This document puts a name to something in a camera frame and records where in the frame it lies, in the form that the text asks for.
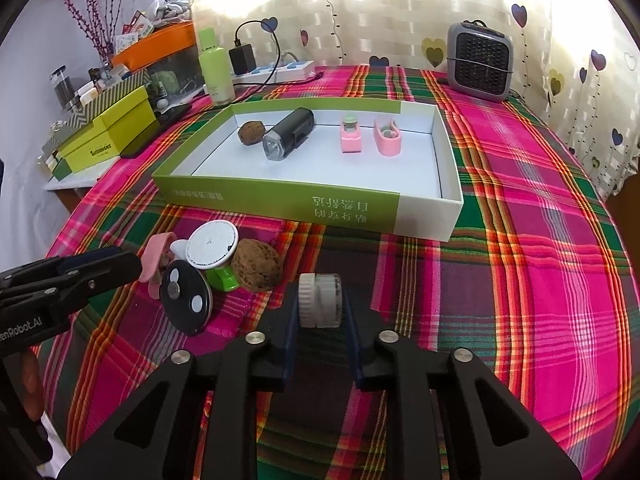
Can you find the black charger plug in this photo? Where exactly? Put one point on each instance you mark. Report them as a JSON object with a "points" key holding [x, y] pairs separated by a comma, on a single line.
{"points": [[241, 60]]}

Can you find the light green bottle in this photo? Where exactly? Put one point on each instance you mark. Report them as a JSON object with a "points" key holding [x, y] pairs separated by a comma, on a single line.
{"points": [[216, 75]]}

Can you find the grey zigzag striped box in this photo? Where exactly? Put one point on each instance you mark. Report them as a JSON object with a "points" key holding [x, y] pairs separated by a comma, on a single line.
{"points": [[120, 89]]}

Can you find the pink holder with green top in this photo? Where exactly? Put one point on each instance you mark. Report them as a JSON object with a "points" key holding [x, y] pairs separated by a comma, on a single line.
{"points": [[350, 142]]}

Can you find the brown walnut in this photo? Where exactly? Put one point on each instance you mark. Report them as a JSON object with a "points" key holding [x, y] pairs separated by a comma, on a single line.
{"points": [[257, 265], [251, 133]]}

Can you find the black smartphone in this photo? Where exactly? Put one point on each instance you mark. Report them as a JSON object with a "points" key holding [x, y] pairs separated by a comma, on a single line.
{"points": [[150, 135]]}

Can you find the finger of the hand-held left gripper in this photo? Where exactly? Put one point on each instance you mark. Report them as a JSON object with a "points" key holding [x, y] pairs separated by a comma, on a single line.
{"points": [[110, 272], [97, 256]]}

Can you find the black flashlight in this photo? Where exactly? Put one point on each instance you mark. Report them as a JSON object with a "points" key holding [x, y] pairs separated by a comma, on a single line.
{"points": [[292, 132]]}

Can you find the glass jar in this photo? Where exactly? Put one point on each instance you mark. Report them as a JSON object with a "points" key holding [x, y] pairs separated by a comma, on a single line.
{"points": [[64, 90]]}

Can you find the person's left hand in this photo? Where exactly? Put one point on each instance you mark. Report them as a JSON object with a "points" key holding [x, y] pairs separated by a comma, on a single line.
{"points": [[31, 385]]}

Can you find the white side table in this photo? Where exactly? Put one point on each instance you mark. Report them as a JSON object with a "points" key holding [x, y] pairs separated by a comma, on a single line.
{"points": [[75, 181]]}

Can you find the black round disc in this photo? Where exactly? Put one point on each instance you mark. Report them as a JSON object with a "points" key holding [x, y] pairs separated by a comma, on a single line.
{"points": [[187, 305]]}

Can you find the pink clip holder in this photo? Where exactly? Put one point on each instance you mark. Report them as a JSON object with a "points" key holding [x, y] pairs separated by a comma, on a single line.
{"points": [[387, 147]]}

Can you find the white disc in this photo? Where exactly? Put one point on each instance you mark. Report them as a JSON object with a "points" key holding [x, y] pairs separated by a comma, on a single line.
{"points": [[212, 245]]}

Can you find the lime green box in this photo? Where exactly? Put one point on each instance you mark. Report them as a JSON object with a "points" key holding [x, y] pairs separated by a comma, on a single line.
{"points": [[120, 125]]}

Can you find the green and white cardboard box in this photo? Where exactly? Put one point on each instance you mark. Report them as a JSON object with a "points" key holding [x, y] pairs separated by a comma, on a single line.
{"points": [[240, 200]]}

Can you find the small clear jar white lid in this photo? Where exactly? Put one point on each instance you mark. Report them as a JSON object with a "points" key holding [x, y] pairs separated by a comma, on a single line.
{"points": [[320, 302]]}

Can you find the heart print curtain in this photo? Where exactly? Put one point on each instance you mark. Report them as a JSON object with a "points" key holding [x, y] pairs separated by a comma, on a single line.
{"points": [[390, 20]]}

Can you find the pink clip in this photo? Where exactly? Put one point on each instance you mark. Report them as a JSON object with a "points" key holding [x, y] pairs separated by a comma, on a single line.
{"points": [[152, 260]]}

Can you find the pink decorative branches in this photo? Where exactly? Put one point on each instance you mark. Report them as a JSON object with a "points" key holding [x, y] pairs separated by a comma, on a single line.
{"points": [[92, 15]]}

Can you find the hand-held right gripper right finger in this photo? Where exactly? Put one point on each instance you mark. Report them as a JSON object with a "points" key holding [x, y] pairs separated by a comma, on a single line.
{"points": [[352, 345]]}

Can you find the small grey space heater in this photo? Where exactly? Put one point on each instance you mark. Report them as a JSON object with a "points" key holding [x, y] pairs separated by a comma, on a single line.
{"points": [[480, 62]]}

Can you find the printed paper packets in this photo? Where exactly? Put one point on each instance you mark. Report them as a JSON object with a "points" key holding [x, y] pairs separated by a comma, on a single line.
{"points": [[132, 35]]}

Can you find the wooden cabinet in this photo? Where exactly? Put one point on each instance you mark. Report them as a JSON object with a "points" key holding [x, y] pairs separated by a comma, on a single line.
{"points": [[629, 180]]}

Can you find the crumpled plastic bag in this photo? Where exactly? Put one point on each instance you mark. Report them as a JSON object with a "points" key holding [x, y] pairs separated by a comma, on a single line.
{"points": [[170, 5]]}

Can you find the orange lidded clear tank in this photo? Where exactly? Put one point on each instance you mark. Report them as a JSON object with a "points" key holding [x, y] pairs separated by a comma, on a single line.
{"points": [[155, 42]]}

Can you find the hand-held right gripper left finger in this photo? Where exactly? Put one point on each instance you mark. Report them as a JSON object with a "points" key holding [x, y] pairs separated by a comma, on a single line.
{"points": [[290, 340]]}

